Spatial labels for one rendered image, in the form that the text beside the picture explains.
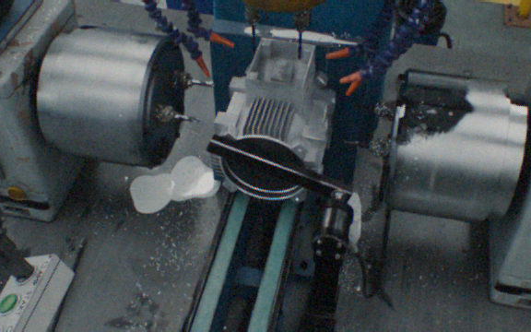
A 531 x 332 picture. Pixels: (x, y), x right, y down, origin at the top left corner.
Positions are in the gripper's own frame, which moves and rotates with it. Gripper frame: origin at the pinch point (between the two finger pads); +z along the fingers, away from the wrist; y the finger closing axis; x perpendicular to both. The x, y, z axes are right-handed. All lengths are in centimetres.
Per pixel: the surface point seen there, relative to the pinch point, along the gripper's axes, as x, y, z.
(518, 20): -49, 248, 146
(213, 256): -12.8, 18.7, 26.7
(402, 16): -28, 130, 57
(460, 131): -56, 35, 23
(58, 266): -3.5, 2.2, 5.7
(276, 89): -27.8, 39.8, 10.4
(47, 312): -3.5, -4.1, 7.6
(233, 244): -15.2, 21.9, 27.9
